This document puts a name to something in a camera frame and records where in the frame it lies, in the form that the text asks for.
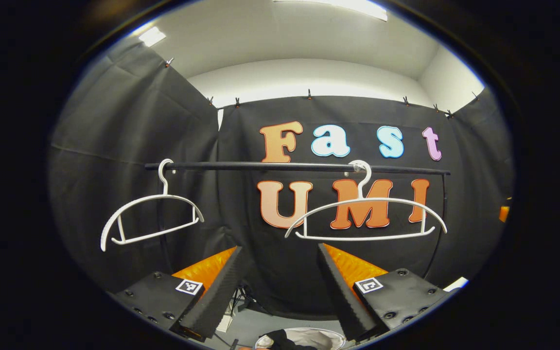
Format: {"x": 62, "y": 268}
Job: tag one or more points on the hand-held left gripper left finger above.
{"x": 219, "y": 291}

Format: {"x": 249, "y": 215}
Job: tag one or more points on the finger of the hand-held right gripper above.
{"x": 504, "y": 214}

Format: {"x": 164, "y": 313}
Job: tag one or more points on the small square ceiling light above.
{"x": 152, "y": 37}

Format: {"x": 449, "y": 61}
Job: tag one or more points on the black knit garment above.
{"x": 285, "y": 340}

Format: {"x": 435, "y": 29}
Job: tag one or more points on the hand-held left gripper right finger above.
{"x": 341, "y": 296}

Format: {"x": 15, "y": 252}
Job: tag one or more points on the black backdrop cloth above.
{"x": 114, "y": 126}

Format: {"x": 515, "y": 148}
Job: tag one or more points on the black clothes rack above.
{"x": 260, "y": 166}

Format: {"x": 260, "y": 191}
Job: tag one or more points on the white laundry hamper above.
{"x": 328, "y": 338}

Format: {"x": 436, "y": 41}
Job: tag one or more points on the white flat panel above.
{"x": 456, "y": 284}

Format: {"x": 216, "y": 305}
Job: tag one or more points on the white plastic hanger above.
{"x": 358, "y": 238}
{"x": 114, "y": 218}

